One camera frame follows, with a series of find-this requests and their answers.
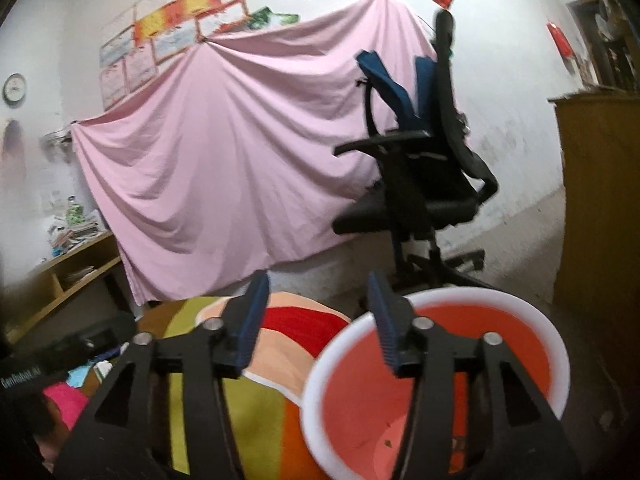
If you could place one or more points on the stack of books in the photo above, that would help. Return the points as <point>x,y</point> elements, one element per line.
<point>75,235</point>

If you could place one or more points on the round wall clock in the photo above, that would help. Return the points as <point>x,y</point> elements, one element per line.
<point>15,88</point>

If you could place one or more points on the glass jar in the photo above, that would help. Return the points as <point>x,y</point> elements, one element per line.
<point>75,211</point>

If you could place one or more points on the white and red plastic bin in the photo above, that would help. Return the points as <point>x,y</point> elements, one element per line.
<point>360,410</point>

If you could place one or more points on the pink hanging sheet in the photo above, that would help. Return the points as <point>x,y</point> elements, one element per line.
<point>225,160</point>

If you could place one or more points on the thin paper pile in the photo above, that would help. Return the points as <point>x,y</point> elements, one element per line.
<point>81,274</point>

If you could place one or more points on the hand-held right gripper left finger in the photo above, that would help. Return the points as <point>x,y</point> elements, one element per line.
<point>252,320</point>

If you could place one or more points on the brown wooden cabinet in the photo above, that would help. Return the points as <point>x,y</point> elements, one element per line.
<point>600,210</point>

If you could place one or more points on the colourful patchwork blanket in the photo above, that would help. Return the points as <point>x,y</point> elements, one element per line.
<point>260,420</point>

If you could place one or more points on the metal wall rack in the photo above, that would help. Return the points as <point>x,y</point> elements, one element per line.
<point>57,140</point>

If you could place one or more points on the red hanging wall charm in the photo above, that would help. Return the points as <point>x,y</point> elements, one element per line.
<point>561,40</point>

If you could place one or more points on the group of wall certificates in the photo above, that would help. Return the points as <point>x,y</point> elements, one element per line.
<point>170,25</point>

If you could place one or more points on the black office chair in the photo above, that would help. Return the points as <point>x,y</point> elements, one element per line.
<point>415,210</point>

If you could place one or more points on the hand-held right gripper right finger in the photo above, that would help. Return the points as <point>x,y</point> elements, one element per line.
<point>385,325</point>

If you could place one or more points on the green wall pictures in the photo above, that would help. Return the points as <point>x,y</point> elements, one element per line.
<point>272,17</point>

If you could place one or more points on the wooden shelf desk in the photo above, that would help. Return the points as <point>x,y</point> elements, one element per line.
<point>50,280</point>

